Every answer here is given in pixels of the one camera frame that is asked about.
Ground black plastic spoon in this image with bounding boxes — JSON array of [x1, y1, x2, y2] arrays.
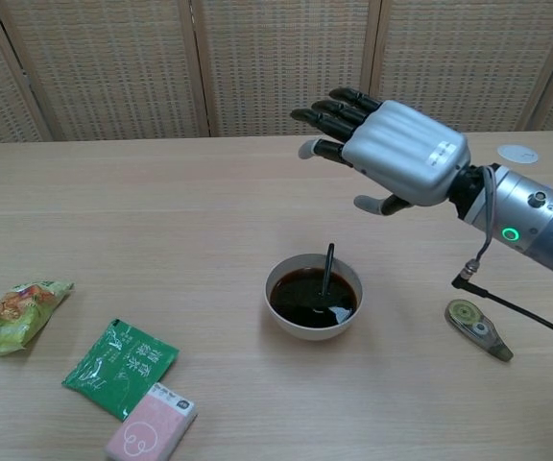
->
[[318, 243, 336, 308]]

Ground green snack bag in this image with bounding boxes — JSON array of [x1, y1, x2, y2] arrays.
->
[[0, 278, 75, 357]]

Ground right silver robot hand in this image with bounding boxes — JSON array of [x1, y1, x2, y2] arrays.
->
[[289, 87, 472, 216]]

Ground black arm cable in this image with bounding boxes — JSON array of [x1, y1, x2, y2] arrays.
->
[[450, 165, 553, 347]]

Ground pink tissue pack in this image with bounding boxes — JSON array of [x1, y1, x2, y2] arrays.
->
[[104, 382, 199, 461]]

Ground white bowl of dark liquid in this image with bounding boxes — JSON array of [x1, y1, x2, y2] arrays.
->
[[264, 253, 365, 343]]

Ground white round table cap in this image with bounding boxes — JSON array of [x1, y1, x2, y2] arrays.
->
[[496, 144, 541, 165]]

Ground green tea sachet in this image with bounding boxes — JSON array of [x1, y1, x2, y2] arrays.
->
[[60, 318, 180, 423]]

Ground woven folding screen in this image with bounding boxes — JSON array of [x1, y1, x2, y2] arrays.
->
[[0, 0, 553, 151]]

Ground green correction tape dispenser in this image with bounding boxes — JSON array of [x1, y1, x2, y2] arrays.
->
[[444, 298, 515, 362]]

